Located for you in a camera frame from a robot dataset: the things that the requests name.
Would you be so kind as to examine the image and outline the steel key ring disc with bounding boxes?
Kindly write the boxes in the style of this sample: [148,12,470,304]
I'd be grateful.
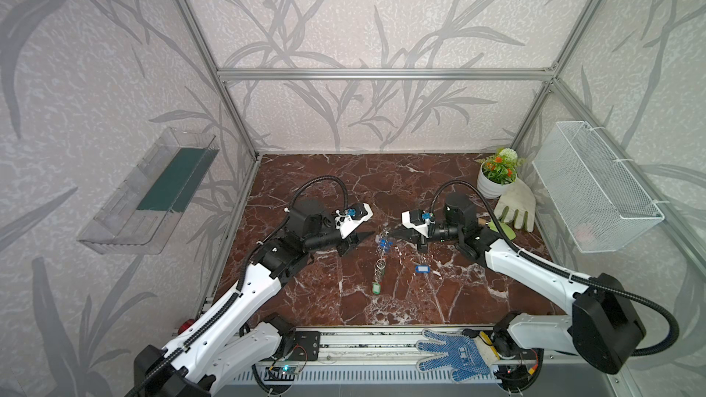
[371,231,393,295]

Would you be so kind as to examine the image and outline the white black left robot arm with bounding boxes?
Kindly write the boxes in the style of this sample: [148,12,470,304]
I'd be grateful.
[128,200,373,396]

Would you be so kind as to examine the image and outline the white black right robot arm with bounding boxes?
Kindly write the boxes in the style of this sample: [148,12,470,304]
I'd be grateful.
[391,192,680,374]

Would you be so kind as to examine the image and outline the white potted flower plant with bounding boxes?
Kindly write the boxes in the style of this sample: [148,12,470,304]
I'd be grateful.
[477,148,523,200]

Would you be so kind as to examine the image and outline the beige work glove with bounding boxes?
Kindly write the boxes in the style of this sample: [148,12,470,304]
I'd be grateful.
[494,178,537,233]

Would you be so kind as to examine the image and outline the blue dotted work glove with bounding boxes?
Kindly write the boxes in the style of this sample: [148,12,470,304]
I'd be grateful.
[416,328,491,383]

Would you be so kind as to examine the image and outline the green circuit board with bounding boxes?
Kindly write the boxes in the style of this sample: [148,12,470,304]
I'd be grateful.
[266,363,305,382]

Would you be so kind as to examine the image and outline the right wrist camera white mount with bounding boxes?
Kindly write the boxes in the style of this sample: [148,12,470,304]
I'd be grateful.
[401,210,434,238]

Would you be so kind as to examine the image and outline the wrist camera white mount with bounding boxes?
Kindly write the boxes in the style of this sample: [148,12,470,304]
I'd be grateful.
[401,210,434,238]
[335,202,373,239]

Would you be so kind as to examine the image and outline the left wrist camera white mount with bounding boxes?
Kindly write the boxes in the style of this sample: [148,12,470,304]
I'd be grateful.
[335,202,373,239]

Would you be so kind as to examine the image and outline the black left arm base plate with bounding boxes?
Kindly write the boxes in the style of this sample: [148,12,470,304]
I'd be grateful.
[274,330,322,362]

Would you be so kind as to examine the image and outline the white wire mesh basket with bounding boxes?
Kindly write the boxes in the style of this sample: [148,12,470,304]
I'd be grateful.
[532,121,665,254]

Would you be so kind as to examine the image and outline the clear plastic wall tray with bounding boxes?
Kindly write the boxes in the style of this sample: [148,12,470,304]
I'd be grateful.
[77,128,220,255]

